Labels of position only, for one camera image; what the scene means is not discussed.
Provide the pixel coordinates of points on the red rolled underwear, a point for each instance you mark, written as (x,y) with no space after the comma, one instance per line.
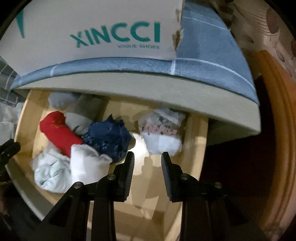
(53,126)

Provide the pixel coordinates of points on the pale blue bundled garment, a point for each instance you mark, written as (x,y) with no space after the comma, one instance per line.
(52,170)

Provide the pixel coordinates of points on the blue-grey rolled garment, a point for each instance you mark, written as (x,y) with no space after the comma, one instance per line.
(61,100)

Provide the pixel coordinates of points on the grey plaid cloth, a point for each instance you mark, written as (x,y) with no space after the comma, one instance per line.
(7,77)

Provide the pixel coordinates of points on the brown floral blanket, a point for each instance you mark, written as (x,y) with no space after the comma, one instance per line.
(256,26)

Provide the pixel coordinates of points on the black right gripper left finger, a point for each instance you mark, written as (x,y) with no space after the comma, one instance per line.
(68,219)

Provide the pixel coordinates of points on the navy floral underwear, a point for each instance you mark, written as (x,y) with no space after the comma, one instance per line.
(109,137)

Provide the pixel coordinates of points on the wooden drawer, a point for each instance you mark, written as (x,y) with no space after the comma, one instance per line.
(147,213)

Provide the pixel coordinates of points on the white patterned bedding pile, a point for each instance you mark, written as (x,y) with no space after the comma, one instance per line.
(9,121)

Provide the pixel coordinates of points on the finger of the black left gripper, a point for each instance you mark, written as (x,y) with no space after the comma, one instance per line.
(8,149)

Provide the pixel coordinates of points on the white floral bundled garment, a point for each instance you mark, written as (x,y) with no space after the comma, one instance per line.
(162,130)

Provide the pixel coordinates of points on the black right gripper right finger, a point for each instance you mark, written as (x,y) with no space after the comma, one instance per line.
(208,211)

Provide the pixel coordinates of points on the blue checked mattress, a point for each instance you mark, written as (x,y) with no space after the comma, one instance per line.
(209,76)

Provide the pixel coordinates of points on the white sock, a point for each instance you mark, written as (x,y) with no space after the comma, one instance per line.
(87,165)

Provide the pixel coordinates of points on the white XINCCI shoe box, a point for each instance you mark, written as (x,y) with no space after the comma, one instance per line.
(47,33)

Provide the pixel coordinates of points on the grey ribbed rolled garment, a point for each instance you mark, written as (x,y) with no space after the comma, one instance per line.
(83,112)

